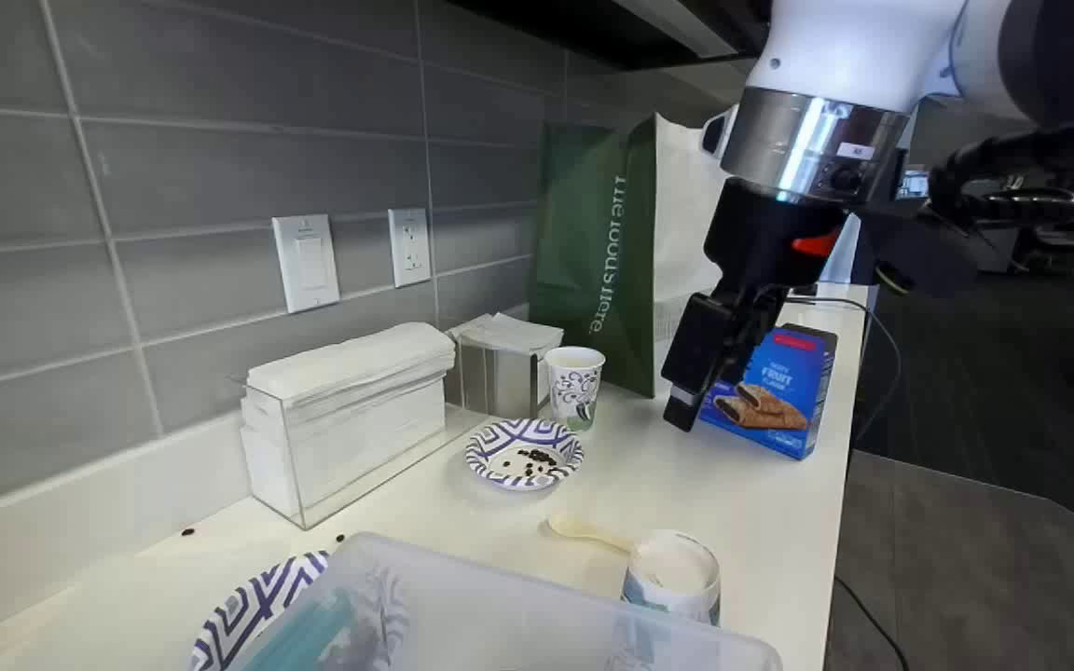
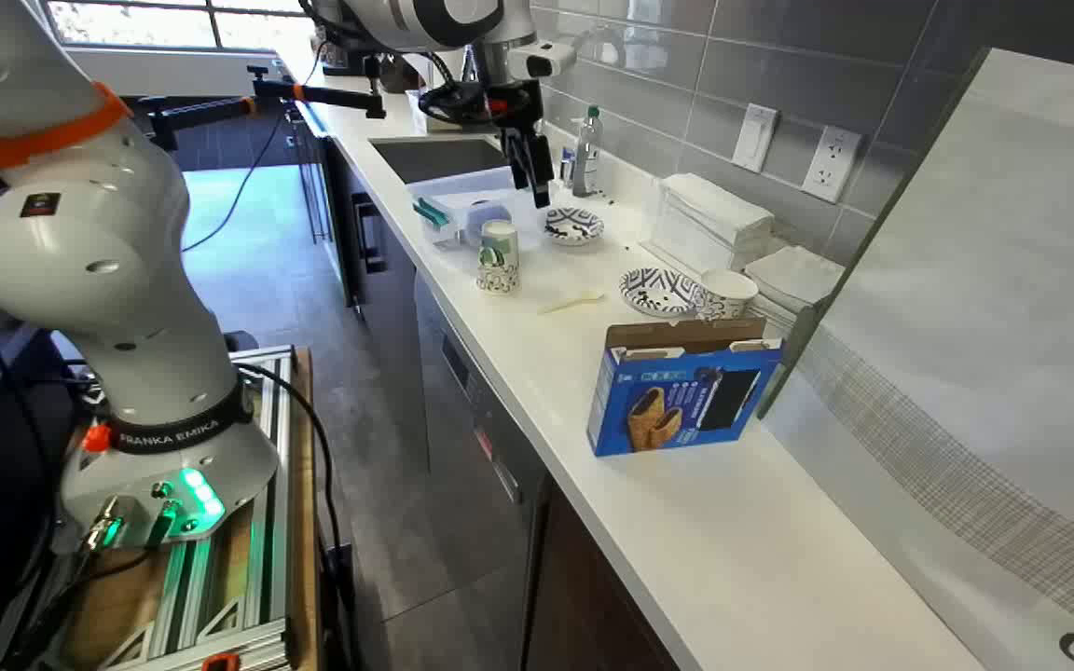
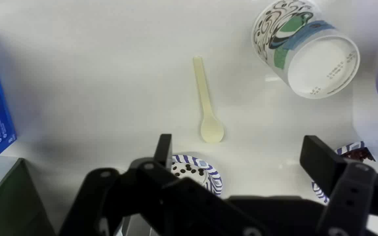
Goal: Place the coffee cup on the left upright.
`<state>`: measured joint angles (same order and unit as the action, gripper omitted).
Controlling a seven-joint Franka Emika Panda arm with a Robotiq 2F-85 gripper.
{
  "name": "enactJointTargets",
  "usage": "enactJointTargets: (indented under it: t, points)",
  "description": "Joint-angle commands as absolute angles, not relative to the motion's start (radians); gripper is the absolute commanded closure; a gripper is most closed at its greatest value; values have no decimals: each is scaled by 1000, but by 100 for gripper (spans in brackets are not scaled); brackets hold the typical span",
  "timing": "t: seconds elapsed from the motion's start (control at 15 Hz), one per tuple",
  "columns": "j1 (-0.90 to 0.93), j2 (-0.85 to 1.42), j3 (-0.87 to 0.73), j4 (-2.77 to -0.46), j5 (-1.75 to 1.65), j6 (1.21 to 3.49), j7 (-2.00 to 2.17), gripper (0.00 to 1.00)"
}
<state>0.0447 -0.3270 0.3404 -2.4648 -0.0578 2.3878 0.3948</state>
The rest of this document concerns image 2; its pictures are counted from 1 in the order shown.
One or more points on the white outlet plate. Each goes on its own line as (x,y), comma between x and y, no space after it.
(834,163)

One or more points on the soap bottle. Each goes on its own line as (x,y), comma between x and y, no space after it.
(583,168)

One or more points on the kitchen sink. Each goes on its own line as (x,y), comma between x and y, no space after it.
(439,157)

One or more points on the blue patterned paper plate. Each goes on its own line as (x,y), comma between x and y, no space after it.
(656,291)

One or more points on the upright patterned paper cup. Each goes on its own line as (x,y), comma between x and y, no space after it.
(723,295)

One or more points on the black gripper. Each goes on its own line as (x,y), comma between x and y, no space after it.
(513,111)

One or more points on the beige plastic spoon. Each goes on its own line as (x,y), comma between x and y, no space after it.
(567,305)

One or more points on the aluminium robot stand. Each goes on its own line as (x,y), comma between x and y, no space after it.
(203,558)

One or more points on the patterned paper coffee cup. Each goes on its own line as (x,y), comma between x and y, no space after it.
(497,260)

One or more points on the blue snack box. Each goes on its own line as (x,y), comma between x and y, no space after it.
(680,385)

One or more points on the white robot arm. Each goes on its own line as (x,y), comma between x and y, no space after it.
(91,224)

